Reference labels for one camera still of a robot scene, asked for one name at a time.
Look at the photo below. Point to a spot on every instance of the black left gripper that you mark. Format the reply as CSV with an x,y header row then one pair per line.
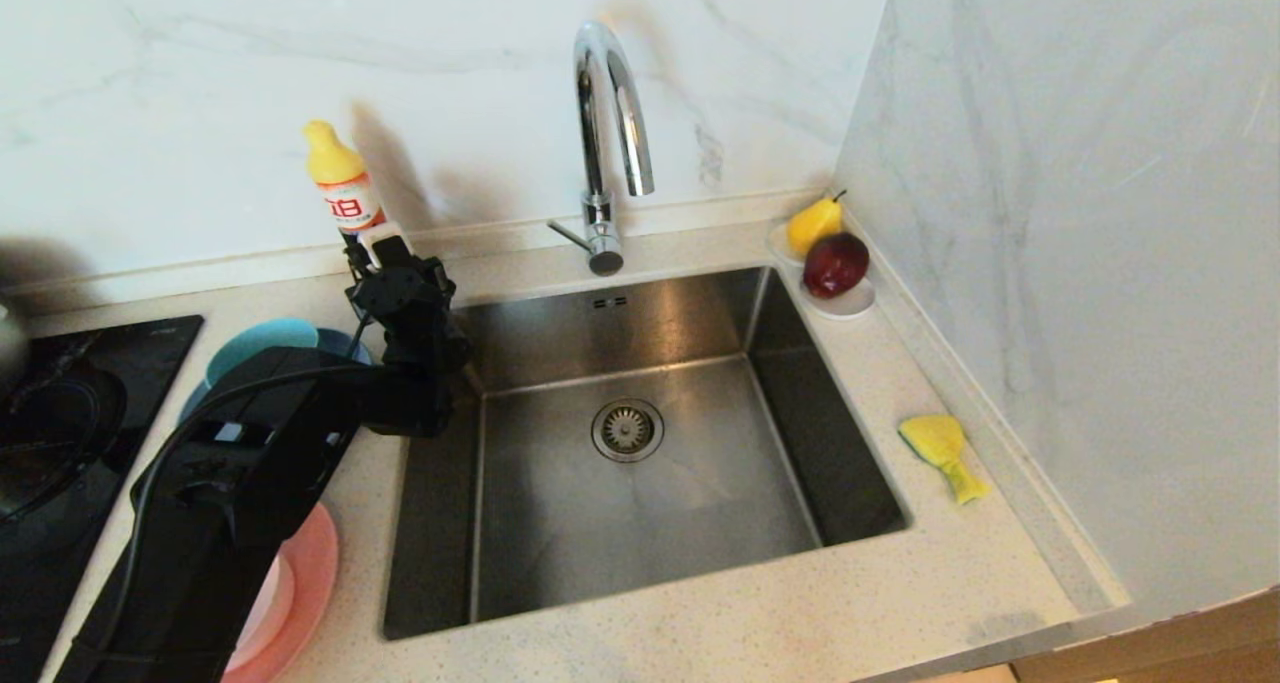
x,y
415,313

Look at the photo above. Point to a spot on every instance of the orange dish soap bottle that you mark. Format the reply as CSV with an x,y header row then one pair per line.
x,y
340,188

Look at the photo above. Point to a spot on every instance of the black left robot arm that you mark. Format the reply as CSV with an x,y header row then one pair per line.
x,y
230,523

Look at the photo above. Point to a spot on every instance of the stainless steel sink basin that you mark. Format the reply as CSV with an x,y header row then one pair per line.
x,y
700,523

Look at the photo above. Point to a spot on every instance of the yellow green sponge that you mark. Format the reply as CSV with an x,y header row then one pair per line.
x,y
938,441

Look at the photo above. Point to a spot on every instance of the blue plate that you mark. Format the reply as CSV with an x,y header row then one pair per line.
x,y
345,345

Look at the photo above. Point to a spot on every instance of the teal bowl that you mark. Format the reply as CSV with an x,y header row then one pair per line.
x,y
250,343

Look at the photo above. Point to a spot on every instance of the chrome gooseneck faucet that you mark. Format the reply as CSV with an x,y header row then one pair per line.
x,y
600,213

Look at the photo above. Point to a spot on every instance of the round metal drain strainer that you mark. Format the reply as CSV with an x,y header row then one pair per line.
x,y
628,430

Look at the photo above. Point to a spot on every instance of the pink plate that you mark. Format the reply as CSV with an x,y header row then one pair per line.
x,y
315,583

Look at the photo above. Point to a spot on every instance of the black glass cooktop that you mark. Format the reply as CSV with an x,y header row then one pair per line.
x,y
60,413

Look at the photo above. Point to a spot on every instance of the pale pink bowl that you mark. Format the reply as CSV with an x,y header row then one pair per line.
x,y
275,603

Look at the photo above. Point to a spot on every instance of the yellow pear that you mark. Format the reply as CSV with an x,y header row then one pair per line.
x,y
812,225

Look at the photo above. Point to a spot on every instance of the dark red apple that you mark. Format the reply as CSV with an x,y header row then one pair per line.
x,y
835,265

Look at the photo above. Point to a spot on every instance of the small white dish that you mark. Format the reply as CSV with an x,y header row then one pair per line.
x,y
848,309

